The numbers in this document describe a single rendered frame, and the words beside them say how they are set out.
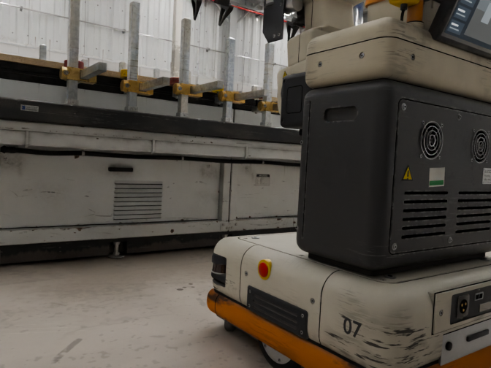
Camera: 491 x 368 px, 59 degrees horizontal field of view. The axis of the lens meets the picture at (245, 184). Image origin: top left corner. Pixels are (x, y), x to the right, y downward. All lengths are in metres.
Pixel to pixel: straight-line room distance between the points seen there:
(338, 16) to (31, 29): 8.31
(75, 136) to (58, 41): 7.58
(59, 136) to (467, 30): 1.48
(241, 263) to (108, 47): 8.73
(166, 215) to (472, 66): 1.66
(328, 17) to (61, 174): 1.37
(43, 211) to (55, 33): 7.51
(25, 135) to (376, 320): 1.47
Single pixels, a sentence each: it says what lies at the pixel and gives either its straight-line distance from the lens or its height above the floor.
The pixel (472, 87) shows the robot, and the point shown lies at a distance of 1.18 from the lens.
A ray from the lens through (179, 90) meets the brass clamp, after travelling 2.08.
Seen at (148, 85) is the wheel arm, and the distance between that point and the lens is 1.91.
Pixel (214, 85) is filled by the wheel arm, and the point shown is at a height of 0.83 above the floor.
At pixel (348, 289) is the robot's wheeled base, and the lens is 0.93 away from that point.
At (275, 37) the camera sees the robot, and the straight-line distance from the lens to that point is 1.42.
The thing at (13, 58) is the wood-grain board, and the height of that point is 0.89.
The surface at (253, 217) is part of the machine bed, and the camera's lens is 2.66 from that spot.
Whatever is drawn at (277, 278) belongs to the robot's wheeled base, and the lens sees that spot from 1.07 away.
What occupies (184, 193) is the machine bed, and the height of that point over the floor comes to 0.32.
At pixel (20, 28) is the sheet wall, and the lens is 9.35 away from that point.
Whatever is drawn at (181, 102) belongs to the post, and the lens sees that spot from 2.09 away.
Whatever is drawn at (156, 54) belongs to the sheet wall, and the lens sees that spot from 10.08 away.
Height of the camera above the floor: 0.51
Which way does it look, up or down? 3 degrees down
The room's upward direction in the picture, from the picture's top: 3 degrees clockwise
